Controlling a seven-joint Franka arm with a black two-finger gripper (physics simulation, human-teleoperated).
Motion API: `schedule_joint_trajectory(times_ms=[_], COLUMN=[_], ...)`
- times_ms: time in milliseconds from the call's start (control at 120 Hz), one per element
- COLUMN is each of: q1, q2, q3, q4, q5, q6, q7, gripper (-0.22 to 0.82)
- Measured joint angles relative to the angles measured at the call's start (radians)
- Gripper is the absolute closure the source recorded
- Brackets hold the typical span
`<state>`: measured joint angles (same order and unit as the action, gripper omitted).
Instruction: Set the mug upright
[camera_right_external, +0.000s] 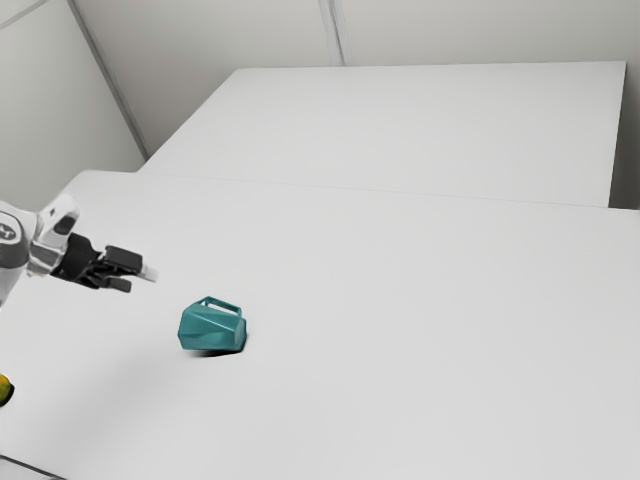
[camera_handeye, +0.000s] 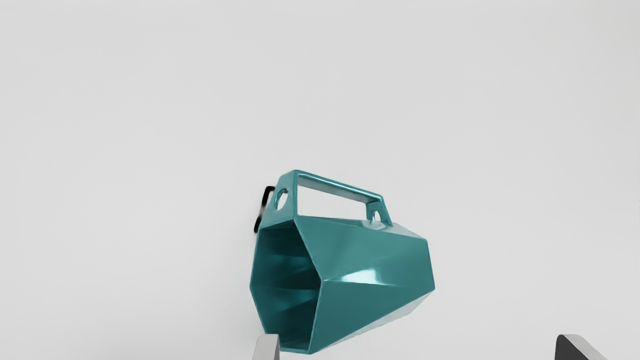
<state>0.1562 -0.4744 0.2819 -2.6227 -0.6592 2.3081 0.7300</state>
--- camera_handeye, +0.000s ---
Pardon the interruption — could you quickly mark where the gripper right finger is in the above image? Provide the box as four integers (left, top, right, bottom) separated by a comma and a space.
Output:
555, 334, 609, 360

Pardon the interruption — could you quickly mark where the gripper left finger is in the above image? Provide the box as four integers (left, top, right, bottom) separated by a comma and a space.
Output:
252, 333, 281, 360

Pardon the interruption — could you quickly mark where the teal faceted mug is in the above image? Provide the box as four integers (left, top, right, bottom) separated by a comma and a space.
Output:
249, 169, 436, 355

